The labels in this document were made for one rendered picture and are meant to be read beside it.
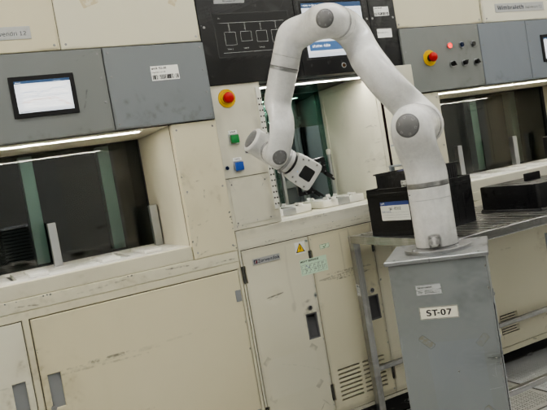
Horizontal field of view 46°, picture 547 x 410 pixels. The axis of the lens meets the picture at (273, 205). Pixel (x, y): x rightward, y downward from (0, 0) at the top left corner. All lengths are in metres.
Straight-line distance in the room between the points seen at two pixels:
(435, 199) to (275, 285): 0.81
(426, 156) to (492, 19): 1.47
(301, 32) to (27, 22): 0.87
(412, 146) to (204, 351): 1.05
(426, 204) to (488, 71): 1.36
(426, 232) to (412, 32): 1.21
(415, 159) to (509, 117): 2.04
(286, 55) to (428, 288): 0.81
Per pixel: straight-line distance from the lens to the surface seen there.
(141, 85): 2.29
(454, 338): 1.88
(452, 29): 3.05
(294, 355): 2.52
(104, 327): 2.25
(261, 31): 2.52
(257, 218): 2.41
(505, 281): 3.15
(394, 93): 1.94
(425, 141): 1.83
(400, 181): 2.37
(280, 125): 2.01
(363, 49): 1.96
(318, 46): 2.62
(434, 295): 1.85
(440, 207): 1.89
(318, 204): 2.80
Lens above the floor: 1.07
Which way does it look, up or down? 3 degrees down
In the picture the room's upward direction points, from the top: 10 degrees counter-clockwise
